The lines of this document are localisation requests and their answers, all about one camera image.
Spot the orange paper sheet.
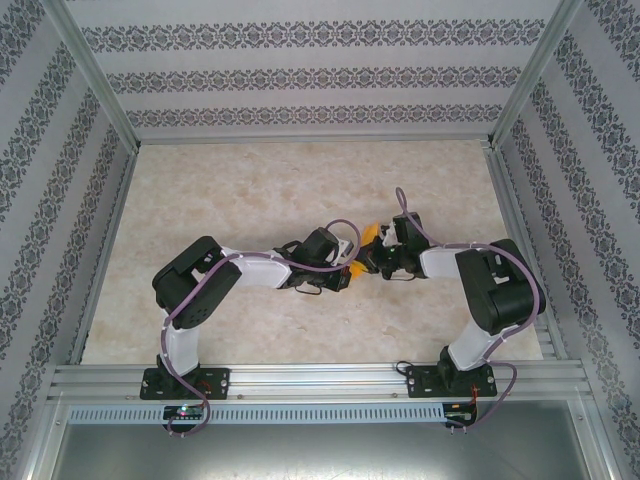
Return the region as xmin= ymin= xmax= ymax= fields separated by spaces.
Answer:
xmin=360 ymin=222 xmax=385 ymax=247

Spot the right controller board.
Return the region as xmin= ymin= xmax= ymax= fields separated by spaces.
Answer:
xmin=444 ymin=402 xmax=480 ymax=426

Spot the controller board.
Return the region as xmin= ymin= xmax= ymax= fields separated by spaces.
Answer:
xmin=162 ymin=403 xmax=207 ymax=422
xmin=444 ymin=402 xmax=480 ymax=426

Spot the left controller board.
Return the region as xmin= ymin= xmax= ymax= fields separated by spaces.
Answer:
xmin=162 ymin=403 xmax=207 ymax=422

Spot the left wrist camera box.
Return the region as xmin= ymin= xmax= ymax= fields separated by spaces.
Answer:
xmin=333 ymin=238 xmax=360 ymax=265

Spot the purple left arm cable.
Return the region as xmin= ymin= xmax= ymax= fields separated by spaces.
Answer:
xmin=158 ymin=218 xmax=362 ymax=440

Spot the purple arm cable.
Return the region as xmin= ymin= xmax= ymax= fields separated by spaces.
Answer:
xmin=394 ymin=187 xmax=547 ymax=437
xmin=158 ymin=218 xmax=362 ymax=440

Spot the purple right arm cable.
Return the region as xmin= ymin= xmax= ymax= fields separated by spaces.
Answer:
xmin=394 ymin=187 xmax=547 ymax=437

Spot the aluminium mounting rail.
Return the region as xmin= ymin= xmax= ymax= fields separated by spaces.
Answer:
xmin=47 ymin=362 xmax=595 ymax=402

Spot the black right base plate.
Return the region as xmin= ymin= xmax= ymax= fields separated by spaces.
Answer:
xmin=405 ymin=364 xmax=499 ymax=400

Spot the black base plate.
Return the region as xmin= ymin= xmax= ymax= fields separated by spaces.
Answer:
xmin=405 ymin=364 xmax=499 ymax=400
xmin=140 ymin=367 xmax=232 ymax=401

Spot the aluminium side rail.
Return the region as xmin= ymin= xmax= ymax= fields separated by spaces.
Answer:
xmin=67 ymin=149 xmax=140 ymax=365
xmin=483 ymin=144 xmax=567 ymax=361

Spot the slotted grey cable duct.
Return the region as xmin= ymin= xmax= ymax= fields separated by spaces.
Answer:
xmin=66 ymin=403 xmax=447 ymax=425

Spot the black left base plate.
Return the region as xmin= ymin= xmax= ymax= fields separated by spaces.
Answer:
xmin=140 ymin=367 xmax=232 ymax=401

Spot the aluminium frame post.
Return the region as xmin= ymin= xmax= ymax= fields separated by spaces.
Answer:
xmin=19 ymin=394 xmax=69 ymax=480
xmin=485 ymin=0 xmax=585 ymax=147
xmin=569 ymin=394 xmax=626 ymax=480
xmin=47 ymin=0 xmax=142 ymax=151

